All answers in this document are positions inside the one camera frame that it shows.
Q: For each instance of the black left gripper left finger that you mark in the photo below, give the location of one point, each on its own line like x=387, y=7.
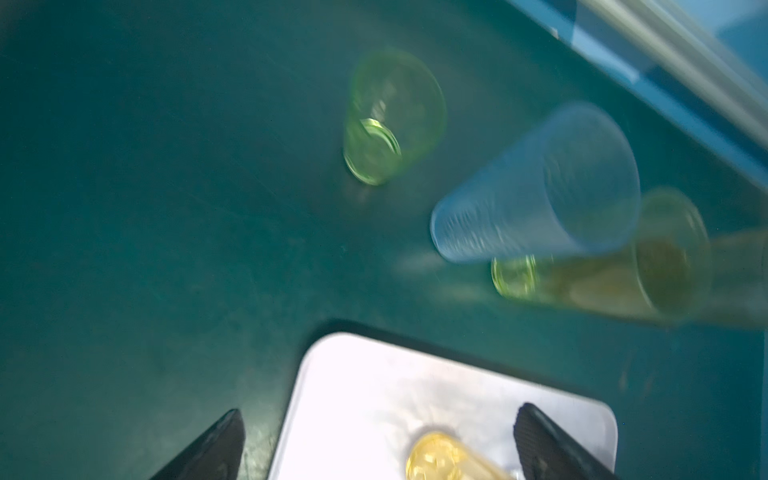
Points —
x=214, y=455

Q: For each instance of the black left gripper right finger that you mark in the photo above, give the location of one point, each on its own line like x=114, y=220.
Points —
x=547, y=452

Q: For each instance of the short yellow glass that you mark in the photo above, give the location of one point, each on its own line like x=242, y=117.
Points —
x=439, y=456

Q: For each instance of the tall yellow-green glass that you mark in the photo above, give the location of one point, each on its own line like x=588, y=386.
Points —
x=396, y=115

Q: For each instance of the pink plastic tray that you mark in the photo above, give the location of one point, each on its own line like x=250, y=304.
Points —
x=359, y=404

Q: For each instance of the tall green plastic glass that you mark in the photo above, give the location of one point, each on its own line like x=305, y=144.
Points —
x=662, y=276

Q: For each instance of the tall blue plastic glass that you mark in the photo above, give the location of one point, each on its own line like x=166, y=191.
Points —
x=569, y=187

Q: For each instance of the aluminium frame back rail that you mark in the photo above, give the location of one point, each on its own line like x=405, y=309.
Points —
x=701, y=64

